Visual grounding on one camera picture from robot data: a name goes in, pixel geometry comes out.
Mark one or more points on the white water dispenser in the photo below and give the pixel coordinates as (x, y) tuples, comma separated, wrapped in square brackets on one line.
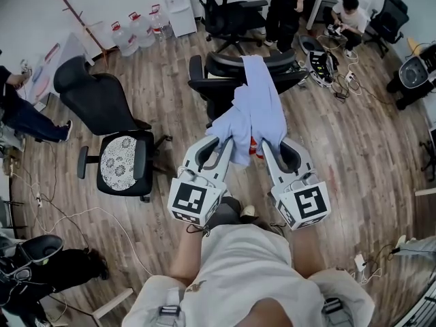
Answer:
[(178, 9)]

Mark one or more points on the person's right shoe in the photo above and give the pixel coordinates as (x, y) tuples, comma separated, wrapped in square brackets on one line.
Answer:
[(248, 212)]

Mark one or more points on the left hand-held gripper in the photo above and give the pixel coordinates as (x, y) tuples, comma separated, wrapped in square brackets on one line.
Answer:
[(189, 198)]

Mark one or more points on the white power strip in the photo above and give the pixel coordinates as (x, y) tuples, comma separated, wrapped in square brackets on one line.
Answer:
[(349, 76), (359, 262)]

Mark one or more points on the patterned round seat cushion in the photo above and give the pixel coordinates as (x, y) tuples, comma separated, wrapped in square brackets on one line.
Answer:
[(116, 162)]

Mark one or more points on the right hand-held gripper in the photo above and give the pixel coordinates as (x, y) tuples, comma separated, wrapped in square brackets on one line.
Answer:
[(311, 203)]

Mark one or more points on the black mesh office chair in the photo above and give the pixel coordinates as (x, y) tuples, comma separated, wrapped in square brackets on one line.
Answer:
[(218, 90)]

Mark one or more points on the white desk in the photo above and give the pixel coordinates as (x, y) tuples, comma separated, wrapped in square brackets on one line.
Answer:
[(315, 10)]

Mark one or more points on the black high-back office chair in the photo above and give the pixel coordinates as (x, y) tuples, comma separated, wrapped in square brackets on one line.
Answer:
[(98, 101)]

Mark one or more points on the person's dark trousers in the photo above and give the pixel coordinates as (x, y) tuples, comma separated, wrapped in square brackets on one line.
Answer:
[(228, 210)]

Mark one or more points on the wooden coat rack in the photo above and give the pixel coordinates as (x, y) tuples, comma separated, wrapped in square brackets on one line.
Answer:
[(78, 16)]

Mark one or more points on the person's white t-shirt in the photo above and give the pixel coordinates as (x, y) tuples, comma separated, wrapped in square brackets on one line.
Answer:
[(245, 267)]

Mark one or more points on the clear water jug red cap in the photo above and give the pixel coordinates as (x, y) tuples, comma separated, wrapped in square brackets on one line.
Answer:
[(125, 41), (160, 24), (142, 31)]

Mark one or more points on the black white backpack rig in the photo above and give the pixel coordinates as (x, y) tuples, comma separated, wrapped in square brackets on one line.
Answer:
[(320, 68)]

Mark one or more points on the person's left forearm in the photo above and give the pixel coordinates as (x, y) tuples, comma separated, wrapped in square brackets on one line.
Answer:
[(187, 261)]

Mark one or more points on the person's right forearm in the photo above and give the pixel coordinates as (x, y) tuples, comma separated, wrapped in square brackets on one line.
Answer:
[(306, 255)]

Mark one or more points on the light blue shirt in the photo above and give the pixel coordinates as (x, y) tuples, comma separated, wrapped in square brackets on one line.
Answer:
[(259, 107)]

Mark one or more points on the white table with pink items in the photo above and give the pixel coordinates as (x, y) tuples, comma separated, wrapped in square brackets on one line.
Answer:
[(64, 56)]

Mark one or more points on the black office chair with headrest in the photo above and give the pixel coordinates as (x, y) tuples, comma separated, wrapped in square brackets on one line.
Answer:
[(235, 15)]

